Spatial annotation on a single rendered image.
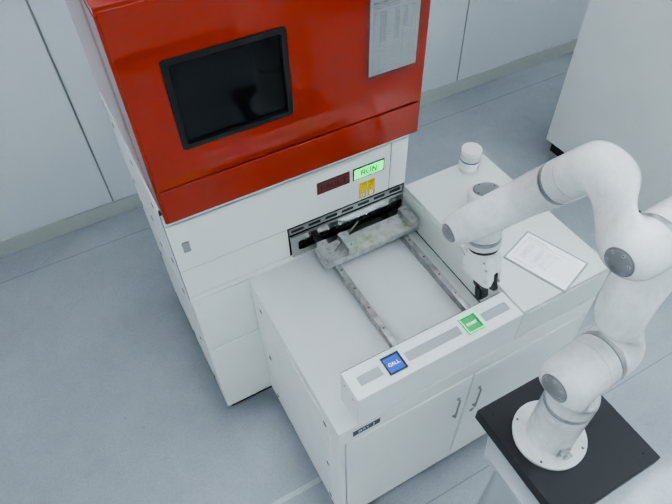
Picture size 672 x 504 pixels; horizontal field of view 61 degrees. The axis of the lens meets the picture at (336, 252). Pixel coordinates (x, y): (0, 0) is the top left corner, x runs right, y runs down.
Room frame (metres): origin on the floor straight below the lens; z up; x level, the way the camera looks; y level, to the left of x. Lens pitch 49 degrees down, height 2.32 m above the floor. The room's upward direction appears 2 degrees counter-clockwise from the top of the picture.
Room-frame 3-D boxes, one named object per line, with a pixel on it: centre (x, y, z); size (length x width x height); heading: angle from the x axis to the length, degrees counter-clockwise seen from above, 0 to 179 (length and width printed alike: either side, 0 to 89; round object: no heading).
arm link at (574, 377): (0.60, -0.52, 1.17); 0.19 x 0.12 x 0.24; 121
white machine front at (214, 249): (1.31, 0.12, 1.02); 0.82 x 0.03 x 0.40; 118
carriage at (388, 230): (1.33, -0.11, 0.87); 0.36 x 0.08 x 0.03; 118
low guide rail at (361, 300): (1.09, -0.08, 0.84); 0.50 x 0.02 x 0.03; 28
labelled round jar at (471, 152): (1.56, -0.48, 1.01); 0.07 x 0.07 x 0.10
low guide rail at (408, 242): (1.22, -0.32, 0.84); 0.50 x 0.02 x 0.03; 28
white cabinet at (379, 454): (1.14, -0.27, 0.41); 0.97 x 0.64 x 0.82; 118
